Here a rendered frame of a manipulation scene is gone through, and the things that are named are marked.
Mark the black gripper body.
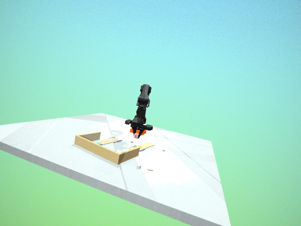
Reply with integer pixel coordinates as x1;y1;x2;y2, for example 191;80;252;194
125;116;153;131

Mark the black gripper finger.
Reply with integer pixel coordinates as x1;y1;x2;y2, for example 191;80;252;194
138;128;144;138
130;126;137;135

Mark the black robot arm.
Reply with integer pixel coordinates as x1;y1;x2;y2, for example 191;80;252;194
132;84;151;130

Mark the orange polka-dot strip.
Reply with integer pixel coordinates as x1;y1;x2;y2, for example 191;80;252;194
140;142;154;150

